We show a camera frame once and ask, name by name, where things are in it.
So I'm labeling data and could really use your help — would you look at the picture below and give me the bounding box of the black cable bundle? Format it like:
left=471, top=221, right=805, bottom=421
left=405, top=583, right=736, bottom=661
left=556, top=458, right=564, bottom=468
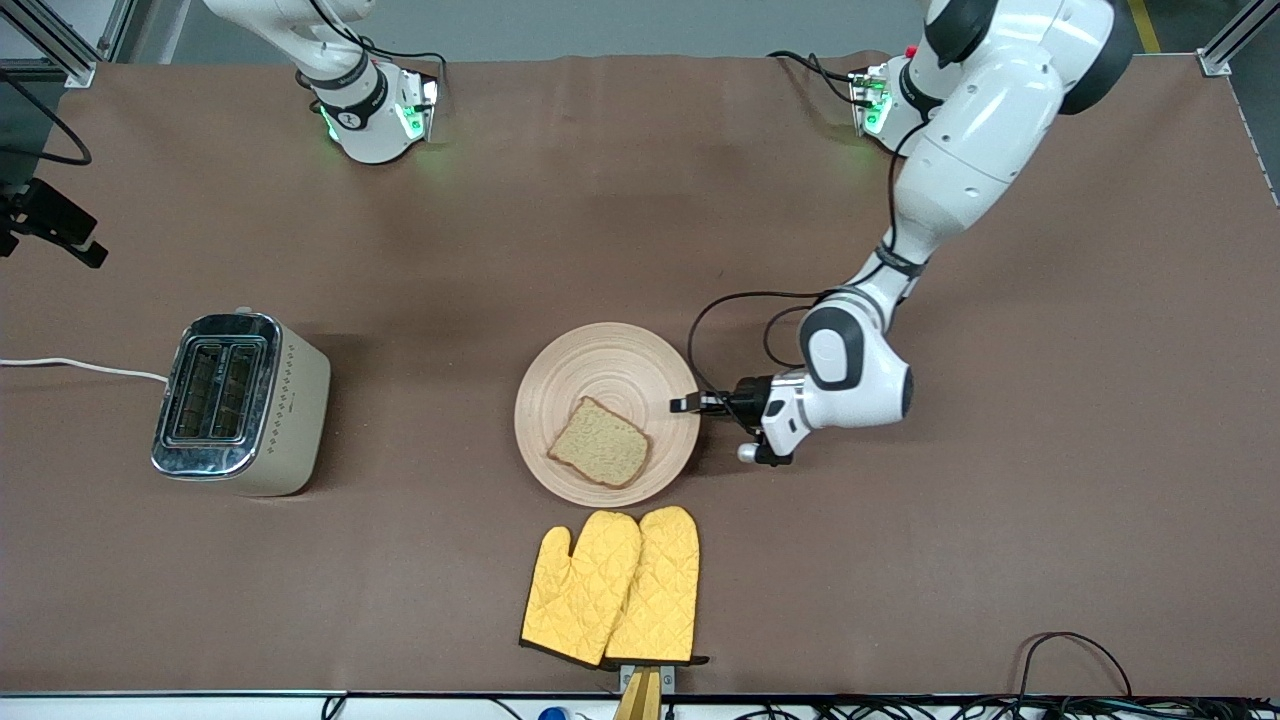
left=735, top=695, right=1280, bottom=720

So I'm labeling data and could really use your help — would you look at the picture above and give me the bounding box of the black base cable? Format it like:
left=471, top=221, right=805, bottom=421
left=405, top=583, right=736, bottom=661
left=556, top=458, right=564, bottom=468
left=767, top=50, right=861, bottom=106
left=300, top=0, right=448, bottom=101

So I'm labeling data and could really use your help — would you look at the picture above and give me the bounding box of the cream and chrome toaster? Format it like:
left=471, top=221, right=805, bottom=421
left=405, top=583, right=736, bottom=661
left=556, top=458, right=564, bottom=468
left=150, top=308, right=332, bottom=498

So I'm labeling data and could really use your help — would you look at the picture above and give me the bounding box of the white toaster power cable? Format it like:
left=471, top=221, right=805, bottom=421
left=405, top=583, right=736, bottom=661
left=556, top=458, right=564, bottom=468
left=0, top=356, right=171, bottom=385

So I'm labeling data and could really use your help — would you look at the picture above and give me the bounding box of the black looped cable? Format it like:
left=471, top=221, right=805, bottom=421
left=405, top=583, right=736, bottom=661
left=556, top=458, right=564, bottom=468
left=1018, top=631, right=1134, bottom=699

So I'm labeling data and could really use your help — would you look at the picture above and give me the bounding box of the slice of brown toast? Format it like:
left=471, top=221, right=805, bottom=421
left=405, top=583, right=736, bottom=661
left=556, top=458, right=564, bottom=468
left=547, top=396, right=651, bottom=489

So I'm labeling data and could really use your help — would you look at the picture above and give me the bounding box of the aluminium frame post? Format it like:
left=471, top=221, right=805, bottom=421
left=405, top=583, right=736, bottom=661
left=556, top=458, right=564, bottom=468
left=0, top=0, right=98, bottom=89
left=1197, top=0, right=1263, bottom=78

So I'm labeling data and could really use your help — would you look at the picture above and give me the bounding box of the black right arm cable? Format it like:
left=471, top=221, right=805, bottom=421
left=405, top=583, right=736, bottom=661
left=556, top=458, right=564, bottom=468
left=0, top=68, right=93, bottom=166

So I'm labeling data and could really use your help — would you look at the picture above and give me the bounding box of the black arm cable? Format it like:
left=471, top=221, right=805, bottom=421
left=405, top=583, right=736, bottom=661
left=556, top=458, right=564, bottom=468
left=0, top=68, right=93, bottom=166
left=686, top=120, right=936, bottom=401

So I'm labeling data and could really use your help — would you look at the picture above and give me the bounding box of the metal base connector bracket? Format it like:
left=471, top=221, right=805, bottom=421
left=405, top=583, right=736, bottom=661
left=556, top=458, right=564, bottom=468
left=398, top=68, right=441, bottom=143
left=848, top=62, right=893, bottom=138

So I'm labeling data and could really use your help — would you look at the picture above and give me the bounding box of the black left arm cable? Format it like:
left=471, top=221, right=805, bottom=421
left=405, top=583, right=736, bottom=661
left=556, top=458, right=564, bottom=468
left=686, top=120, right=936, bottom=401

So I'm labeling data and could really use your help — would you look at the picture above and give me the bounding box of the yellow quilted oven mitt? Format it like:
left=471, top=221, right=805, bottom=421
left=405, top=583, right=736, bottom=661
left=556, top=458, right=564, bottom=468
left=519, top=510, right=643, bottom=669
left=603, top=505, right=711, bottom=668

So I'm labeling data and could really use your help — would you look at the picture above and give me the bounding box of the round wooden plate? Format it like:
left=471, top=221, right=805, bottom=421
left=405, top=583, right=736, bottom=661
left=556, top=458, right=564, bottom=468
left=514, top=322, right=701, bottom=509

